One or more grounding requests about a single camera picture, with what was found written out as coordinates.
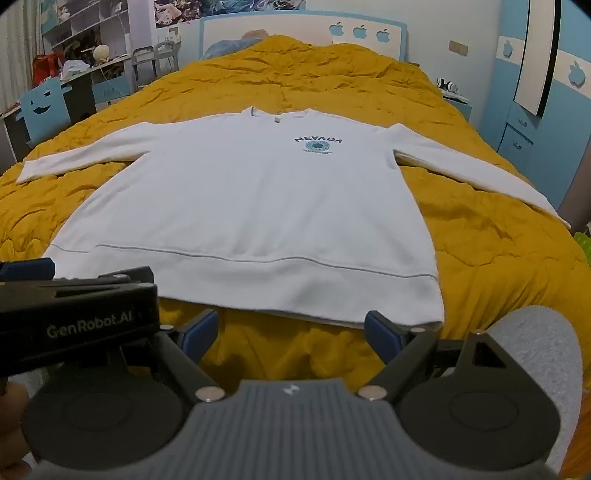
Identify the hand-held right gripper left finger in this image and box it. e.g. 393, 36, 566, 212
115, 308, 228, 403

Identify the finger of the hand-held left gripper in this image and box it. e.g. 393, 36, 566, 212
0, 257, 57, 283
99, 266, 157, 285

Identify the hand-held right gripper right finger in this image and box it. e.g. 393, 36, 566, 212
358, 311, 509, 402

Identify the white long-sleeve sweatshirt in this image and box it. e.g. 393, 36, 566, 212
16, 106, 572, 331

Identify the person's left hand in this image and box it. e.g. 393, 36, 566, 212
0, 379, 36, 480

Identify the blue smiley-face chair back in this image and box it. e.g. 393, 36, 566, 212
16, 76, 73, 147

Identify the dark desk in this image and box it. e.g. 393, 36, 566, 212
0, 54, 136, 160

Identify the red bag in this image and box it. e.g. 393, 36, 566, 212
33, 52, 66, 86

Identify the grey metal chair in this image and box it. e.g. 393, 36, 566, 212
132, 46, 156, 91
154, 41, 181, 78

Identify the green plastic item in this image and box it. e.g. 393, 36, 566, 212
573, 230, 591, 269

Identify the blue pillow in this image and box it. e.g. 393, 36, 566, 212
203, 28, 274, 60

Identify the mustard yellow bed blanket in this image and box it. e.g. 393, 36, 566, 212
0, 34, 590, 389

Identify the white and blue headboard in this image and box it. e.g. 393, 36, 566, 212
199, 10, 409, 63

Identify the white panel with black edge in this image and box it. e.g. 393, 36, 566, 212
513, 0, 562, 116

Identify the white wall shelf unit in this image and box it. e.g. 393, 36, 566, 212
41, 0, 131, 52

